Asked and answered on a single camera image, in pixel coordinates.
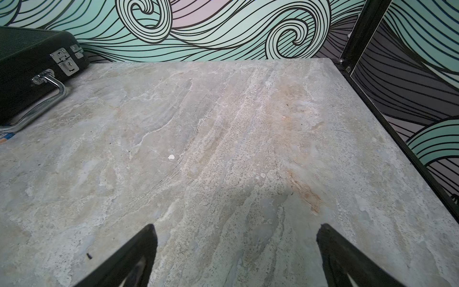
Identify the blue poker chip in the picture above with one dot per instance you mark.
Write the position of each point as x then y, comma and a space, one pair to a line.
5, 137

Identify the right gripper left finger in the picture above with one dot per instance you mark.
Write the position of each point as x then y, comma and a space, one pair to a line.
130, 266

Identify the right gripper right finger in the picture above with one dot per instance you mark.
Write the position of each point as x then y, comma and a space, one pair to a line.
343, 264

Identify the black ribbed carrying case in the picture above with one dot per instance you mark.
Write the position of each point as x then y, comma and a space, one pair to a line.
35, 63

